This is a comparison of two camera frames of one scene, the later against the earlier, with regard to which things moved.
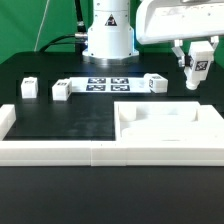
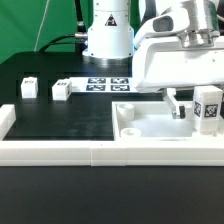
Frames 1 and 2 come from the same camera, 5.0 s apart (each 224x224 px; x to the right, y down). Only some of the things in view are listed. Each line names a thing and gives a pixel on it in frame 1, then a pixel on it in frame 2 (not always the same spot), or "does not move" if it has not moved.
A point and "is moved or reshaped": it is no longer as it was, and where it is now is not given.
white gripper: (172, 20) to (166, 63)
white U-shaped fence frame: (208, 150) does not move
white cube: (62, 90) does not move
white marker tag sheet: (110, 84) does not move
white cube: (29, 87) does not move
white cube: (200, 57) is moved or reshaped
